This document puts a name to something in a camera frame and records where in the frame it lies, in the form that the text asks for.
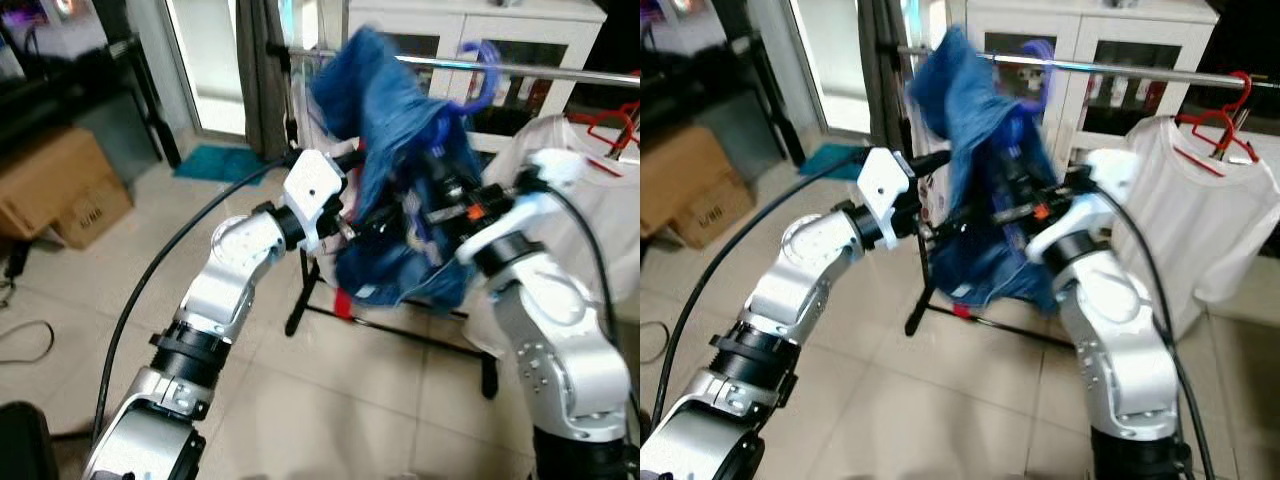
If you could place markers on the purple plastic hanger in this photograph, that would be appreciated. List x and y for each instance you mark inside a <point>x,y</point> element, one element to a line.
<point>1048,80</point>
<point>490,85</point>

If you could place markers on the white glass door cabinet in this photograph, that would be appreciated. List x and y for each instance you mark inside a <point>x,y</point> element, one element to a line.
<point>450,20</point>
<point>1080,22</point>

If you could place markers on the white printed garment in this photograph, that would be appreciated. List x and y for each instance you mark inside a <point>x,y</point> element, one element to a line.
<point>925,150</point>

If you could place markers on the glass balcony door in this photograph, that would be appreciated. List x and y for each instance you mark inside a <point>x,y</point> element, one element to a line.
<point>205,60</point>
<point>825,60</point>

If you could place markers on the closed brown cardboard box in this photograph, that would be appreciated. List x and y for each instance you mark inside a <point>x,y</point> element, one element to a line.
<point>680,180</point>
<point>50,180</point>

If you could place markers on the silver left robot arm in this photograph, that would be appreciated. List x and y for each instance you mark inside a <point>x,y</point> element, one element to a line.
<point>230,270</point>
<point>800,280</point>

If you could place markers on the white short sleeve t-shirt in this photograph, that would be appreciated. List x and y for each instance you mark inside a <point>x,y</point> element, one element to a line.
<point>610,210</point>
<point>1190,210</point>

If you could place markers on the blue denim jeans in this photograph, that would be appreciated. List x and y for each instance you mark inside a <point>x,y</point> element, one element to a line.
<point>960,90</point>
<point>375,90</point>

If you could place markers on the teal floor mat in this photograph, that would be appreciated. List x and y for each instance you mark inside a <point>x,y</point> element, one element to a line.
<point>830,162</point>
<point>215,163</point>

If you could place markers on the grey curtain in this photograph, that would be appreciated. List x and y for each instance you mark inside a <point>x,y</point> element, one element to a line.
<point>260,70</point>
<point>880,70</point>

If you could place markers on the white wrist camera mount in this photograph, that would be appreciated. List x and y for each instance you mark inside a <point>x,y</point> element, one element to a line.
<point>312,190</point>
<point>553,168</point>
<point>1112,168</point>
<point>882,190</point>

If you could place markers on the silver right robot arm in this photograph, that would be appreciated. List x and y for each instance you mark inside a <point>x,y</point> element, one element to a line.
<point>560,340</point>
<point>1110,340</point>

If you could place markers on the black desk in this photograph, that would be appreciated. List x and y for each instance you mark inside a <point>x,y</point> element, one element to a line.
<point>690,90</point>
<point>60,90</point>

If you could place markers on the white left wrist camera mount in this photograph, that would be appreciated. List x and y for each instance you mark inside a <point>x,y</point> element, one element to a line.
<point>312,190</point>
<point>882,190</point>

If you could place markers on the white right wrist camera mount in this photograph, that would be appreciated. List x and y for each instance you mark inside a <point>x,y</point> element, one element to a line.
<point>553,168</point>
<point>1112,168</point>

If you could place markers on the red plastic hanger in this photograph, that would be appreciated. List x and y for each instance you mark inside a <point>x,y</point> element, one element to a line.
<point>598,122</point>
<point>1215,115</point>

